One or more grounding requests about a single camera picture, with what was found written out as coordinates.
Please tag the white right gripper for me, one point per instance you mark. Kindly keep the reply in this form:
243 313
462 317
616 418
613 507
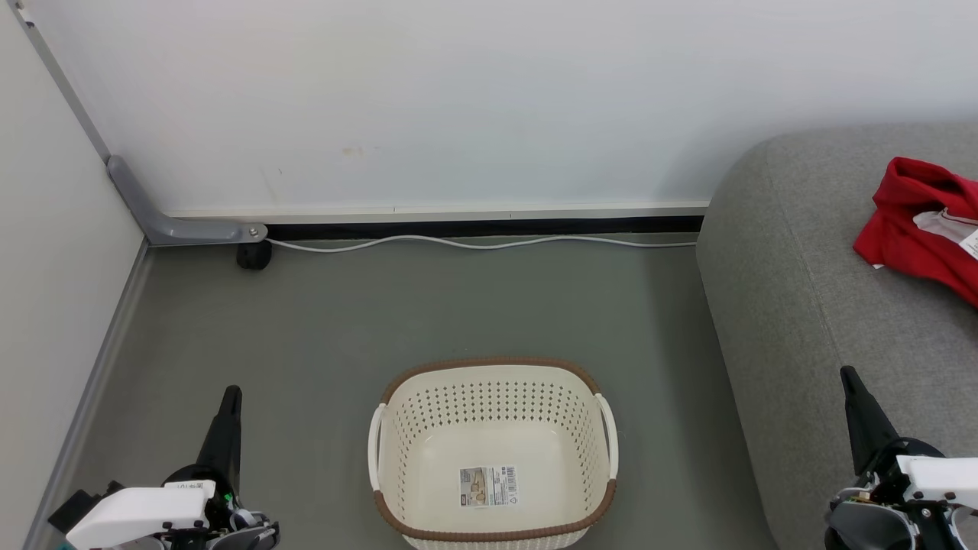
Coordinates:
947 473

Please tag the red garment white striped trim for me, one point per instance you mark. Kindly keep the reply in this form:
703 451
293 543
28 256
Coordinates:
901 229

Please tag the paper basket label sticker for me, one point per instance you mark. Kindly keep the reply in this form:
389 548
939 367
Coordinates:
489 486

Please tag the grey corner post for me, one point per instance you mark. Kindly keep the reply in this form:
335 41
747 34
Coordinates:
71 95

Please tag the grey floor edge rail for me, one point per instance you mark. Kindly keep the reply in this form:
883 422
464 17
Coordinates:
92 389

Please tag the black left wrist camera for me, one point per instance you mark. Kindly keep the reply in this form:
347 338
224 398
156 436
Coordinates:
72 510

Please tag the grey metal panel bracket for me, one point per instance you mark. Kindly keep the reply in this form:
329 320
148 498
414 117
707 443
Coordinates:
191 229

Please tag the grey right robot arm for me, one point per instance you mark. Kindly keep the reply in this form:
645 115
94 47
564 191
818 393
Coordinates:
871 527

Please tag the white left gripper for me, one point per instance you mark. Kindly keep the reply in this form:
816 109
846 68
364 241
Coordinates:
137 512

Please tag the cream perforated laundry basket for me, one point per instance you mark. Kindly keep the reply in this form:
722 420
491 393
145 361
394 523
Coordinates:
474 447

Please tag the black caster wheel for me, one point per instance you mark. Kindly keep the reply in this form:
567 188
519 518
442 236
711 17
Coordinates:
254 256

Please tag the grey fabric sofa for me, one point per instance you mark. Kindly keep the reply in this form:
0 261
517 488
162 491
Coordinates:
802 305

